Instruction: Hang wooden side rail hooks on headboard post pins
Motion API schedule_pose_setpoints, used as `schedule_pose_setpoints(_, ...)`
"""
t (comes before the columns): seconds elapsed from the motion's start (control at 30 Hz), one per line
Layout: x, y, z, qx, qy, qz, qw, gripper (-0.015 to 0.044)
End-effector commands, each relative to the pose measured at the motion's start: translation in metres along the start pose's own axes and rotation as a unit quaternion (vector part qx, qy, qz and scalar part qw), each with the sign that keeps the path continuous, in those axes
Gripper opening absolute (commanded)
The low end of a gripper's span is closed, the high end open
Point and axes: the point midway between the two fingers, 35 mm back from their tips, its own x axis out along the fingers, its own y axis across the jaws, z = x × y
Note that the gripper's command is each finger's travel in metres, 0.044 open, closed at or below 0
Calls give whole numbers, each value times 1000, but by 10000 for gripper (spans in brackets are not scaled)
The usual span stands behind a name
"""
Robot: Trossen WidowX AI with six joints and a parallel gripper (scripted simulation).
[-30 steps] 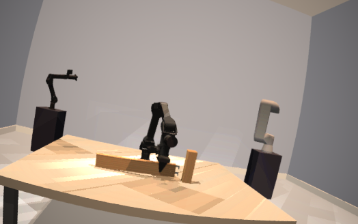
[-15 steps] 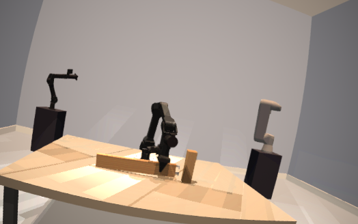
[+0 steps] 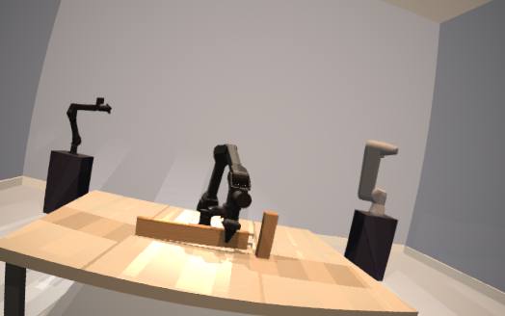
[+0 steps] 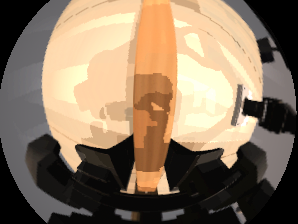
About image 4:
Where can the brown wooden post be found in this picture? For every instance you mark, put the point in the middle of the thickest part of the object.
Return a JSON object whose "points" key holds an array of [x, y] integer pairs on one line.
{"points": [[136, 215]]}

